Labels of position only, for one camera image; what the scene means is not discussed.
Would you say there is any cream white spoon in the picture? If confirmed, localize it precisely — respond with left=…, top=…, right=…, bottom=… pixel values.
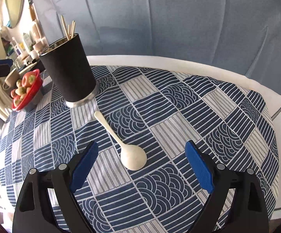
left=94, top=111, right=147, bottom=171

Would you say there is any wooden chopstick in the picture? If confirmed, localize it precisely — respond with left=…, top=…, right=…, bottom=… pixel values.
left=61, top=15, right=68, bottom=40
left=67, top=24, right=71, bottom=40
left=71, top=21, right=75, bottom=39

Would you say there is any beige ceramic mug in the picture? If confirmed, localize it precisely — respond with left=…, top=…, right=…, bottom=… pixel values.
left=2, top=68, right=20, bottom=90

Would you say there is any red apple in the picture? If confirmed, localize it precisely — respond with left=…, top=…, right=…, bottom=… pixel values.
left=22, top=72, right=36, bottom=88

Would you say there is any white lotion bottle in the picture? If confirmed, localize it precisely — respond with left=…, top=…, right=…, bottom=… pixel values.
left=23, top=33, right=33, bottom=53

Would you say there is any red plastic fruit basket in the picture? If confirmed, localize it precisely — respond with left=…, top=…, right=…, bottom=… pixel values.
left=11, top=69, right=43, bottom=112

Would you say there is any black cylindrical utensil holder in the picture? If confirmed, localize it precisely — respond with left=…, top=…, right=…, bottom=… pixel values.
left=40, top=33, right=99, bottom=108

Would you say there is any blue patterned tablecloth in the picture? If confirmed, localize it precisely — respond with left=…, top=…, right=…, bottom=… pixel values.
left=0, top=66, right=279, bottom=232

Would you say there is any grey blue backdrop cloth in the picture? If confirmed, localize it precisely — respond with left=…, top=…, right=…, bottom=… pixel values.
left=33, top=0, right=281, bottom=94

